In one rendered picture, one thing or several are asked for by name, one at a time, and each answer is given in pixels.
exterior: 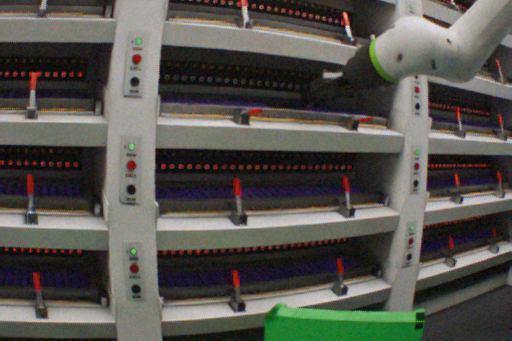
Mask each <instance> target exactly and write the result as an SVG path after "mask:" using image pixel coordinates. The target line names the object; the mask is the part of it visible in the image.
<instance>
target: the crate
mask: <svg viewBox="0 0 512 341"><path fill-rule="evenodd" d="M424 311H425V309H424V308H423V309H421V308H418V309H415V312H408V311H407V312H384V311H383V312H379V311H376V312H372V311H369V312H366V311H361V312H360V311H348V310H346V311H340V310H336V311H334V310H328V309H327V310H321V309H307V308H301V309H300V308H294V307H287V304H286V303H277V304H276V305H275V306H274V307H273V308H272V309H270V311H269V312H268V313H267V314H265V334H264V339H263V341H421V340H422V334H423V328H424V321H425V318H424V316H425V313H424Z"/></svg>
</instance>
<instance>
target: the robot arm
mask: <svg viewBox="0 0 512 341"><path fill-rule="evenodd" d="M511 30H512V0H477V1H476V2H475V4H473V5H472V6H471V8H469V10H468V11H467V12H466V13H465V14H463V16H462V17H461V18H459V20H457V22H455V23H454V25H452V26H450V28H449V29H447V28H443V27H440V26H437V25H436V24H435V23H432V22H430V21H428V20H426V19H423V18H420V17H419V16H411V15H410V16H407V17H405V16H404V17H403V18H400V19H399V20H397V21H396V22H395V23H394V24H393V25H392V26H391V28H389V29H388V31H386V32H385V33H384V34H383V35H380V36H379V37H378V38H374V36H373V35H370V40H371V41H368V42H367V43H365V44H364V45H363V46H361V47H360V48H358V49H357V50H356V51H355V52H356V53H355V55H354V56H353V57H351V58H349V59H348V61H347V63H346V65H345V67H344V68H343V69H340V70H337V71H336V73H331V72H330V71H329V70H328V69H325V70H323V73H322V74H321V75H320V76H319V77H318V78H316V79H315V80H313V81H312V82H310V83H309V90H307V91H305V92H304V93H302V94H301V101H302V107H307V106H309V105H311V104H313V106H312V108H316V107H318V106H319V105H321V104H323V103H325V102H327V101H329V100H331V98H332V102H335V101H337V97H339V96H340V98H342V99H344V98H346V97H349V96H351V95H354V94H356V93H359V92H361V91H367V92H368V91H370V90H371V89H374V90H381V91H382V92H383V91H384V88H387V87H388V86H390V85H392V84H394V83H396V82H397V83H398V82H399V81H401V80H403V79H404V78H409V77H412V76H415V75H416V76H420V75H428V76H432V77H440V78H442V79H444V80H447V81H450V82H453V83H459V84H462V83H465V82H469V81H471V79H472V80H473V78H474V77H475V76H476V75H477V72H479V70H480V68H482V66H483V65H484V64H485V62H486V60H487V58H489V56H490V55H491V53H493V52H494V50H495V49H496V47H497V46H498V45H499V44H500V43H501V42H502V40H503V39H504V38H505V36H507V35H508V34H509V32H511Z"/></svg>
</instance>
